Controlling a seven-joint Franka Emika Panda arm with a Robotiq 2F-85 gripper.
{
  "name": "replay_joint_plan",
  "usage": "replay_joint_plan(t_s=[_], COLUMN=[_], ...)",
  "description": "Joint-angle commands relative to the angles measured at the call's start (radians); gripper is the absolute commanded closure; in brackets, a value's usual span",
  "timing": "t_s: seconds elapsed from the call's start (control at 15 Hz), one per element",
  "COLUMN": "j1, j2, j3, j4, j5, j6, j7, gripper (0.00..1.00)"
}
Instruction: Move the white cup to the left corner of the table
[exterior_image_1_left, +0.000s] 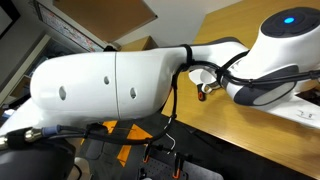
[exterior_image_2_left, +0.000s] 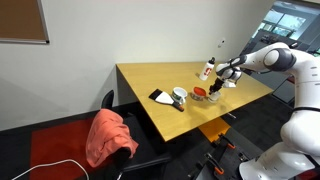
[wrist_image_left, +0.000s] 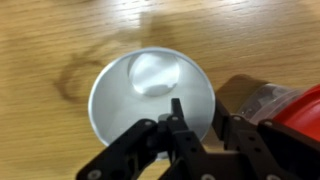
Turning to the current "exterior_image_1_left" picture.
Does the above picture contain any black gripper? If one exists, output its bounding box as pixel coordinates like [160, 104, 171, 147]
[295, 87, 320, 105]

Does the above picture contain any orange and black clamp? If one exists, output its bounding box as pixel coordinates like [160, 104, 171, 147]
[142, 143, 151, 164]
[171, 151, 183, 180]

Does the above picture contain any black perforated board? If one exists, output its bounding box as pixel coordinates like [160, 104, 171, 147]
[138, 156, 224, 180]

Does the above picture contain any cardboard box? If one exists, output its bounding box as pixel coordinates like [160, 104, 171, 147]
[53, 0, 158, 44]

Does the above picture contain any white printed poster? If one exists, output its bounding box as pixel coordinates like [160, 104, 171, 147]
[33, 0, 108, 53]

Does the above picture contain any black framed board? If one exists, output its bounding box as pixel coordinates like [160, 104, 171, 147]
[0, 0, 20, 36]

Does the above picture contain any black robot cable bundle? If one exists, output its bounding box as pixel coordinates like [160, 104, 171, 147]
[6, 43, 320, 146]

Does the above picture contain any white utensil with orange-black handle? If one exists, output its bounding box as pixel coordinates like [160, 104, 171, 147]
[188, 70, 214, 102]

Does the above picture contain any white cable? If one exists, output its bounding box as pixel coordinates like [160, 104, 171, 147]
[165, 133, 177, 155]

